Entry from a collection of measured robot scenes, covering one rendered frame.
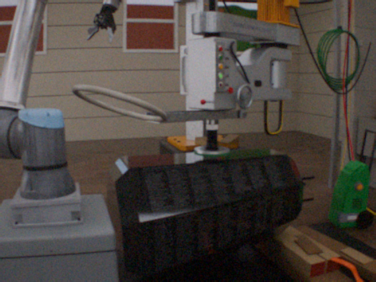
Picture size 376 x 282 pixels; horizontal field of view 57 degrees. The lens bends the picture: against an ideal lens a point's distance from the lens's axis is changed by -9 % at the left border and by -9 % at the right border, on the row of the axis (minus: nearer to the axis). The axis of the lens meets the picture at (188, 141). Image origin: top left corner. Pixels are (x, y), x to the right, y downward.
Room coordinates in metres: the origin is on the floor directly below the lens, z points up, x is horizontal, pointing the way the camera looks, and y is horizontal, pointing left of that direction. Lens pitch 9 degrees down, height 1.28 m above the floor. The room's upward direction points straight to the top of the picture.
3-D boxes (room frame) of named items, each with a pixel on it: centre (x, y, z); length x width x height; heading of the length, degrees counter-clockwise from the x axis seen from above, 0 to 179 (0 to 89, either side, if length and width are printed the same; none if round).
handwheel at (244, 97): (2.27, -0.31, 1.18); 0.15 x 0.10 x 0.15; 133
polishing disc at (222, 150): (2.27, -0.14, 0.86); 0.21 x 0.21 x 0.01
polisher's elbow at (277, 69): (2.73, -0.62, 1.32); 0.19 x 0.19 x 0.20
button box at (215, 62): (2.14, -0.17, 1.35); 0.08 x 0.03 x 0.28; 133
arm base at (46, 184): (1.14, 0.46, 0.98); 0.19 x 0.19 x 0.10
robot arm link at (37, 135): (1.14, 0.47, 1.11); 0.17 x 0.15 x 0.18; 72
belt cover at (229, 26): (2.51, -0.40, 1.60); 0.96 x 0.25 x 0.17; 133
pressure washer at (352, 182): (3.08, -1.49, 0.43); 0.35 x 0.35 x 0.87; 1
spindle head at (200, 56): (2.33, -0.20, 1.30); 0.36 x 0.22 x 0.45; 133
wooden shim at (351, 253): (2.22, -1.18, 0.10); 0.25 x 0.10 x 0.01; 20
